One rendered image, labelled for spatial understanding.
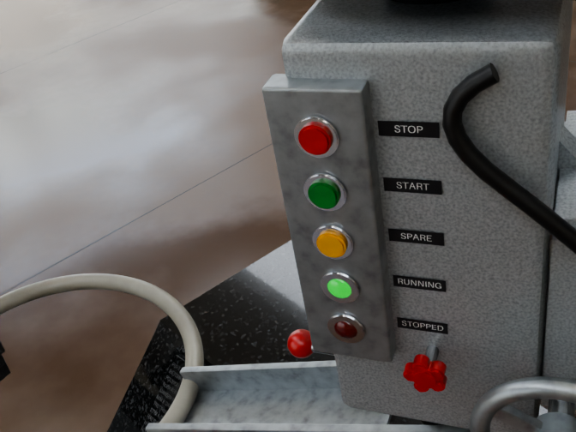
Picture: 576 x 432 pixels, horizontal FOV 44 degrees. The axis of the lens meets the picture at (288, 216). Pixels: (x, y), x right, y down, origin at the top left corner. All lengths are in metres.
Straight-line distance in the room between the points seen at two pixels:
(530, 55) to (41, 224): 3.20
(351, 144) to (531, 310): 0.21
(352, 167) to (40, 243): 2.94
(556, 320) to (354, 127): 0.25
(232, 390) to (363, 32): 0.72
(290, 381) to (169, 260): 2.02
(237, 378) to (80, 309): 1.90
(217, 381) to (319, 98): 0.68
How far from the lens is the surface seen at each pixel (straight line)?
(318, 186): 0.57
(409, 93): 0.53
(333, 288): 0.64
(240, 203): 3.26
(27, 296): 1.42
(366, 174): 0.56
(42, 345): 2.88
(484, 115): 0.53
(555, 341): 0.68
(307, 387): 1.06
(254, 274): 1.46
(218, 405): 1.13
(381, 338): 0.67
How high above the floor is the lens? 1.78
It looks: 35 degrees down
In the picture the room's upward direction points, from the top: 11 degrees counter-clockwise
